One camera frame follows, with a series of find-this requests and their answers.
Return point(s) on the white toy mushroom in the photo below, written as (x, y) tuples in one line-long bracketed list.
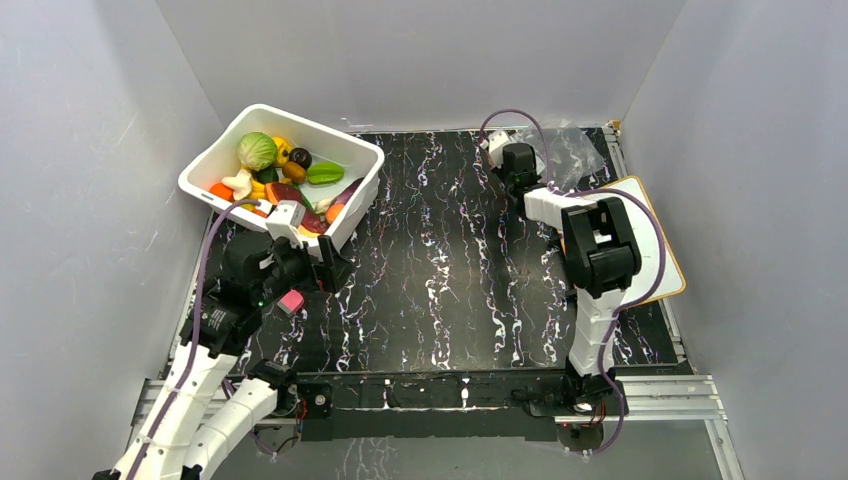
[(240, 184)]

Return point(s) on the yellow toy bell pepper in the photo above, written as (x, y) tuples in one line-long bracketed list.
[(283, 151)]

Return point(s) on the orange toy carrot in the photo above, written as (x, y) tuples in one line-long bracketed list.
[(222, 191)]

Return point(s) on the brown toy kiwi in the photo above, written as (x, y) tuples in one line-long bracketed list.
[(294, 172)]

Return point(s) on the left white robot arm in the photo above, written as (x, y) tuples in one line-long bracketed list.
[(178, 438)]

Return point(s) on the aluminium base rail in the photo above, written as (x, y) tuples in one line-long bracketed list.
[(456, 403)]

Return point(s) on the clear orange-zip bag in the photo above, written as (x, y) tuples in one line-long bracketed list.
[(565, 154)]

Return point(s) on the dark brown toy fruit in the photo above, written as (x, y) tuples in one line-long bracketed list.
[(301, 157)]

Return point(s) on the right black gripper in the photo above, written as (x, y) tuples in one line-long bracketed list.
[(520, 177)]

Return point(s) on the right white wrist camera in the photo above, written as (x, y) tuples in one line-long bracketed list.
[(493, 146)]

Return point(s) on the pink eraser block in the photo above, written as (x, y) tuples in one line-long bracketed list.
[(291, 302)]

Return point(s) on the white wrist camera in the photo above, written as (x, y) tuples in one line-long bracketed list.
[(493, 146), (284, 222)]

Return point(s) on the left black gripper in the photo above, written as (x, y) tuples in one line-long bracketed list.
[(330, 275)]

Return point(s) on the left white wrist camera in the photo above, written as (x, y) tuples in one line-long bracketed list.
[(284, 222)]

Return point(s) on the green toy cabbage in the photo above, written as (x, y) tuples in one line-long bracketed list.
[(256, 151)]

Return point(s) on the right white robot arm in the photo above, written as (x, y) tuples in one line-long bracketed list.
[(601, 259)]

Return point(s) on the purple toy eggplant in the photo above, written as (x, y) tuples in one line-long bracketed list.
[(341, 199)]

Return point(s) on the orange toy peach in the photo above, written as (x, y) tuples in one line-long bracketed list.
[(333, 212)]

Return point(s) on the white plastic bin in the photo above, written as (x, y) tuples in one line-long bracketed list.
[(359, 158)]

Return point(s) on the green toy starfruit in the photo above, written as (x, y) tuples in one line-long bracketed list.
[(324, 173)]

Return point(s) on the black marble table mat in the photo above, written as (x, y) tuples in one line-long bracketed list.
[(446, 277)]

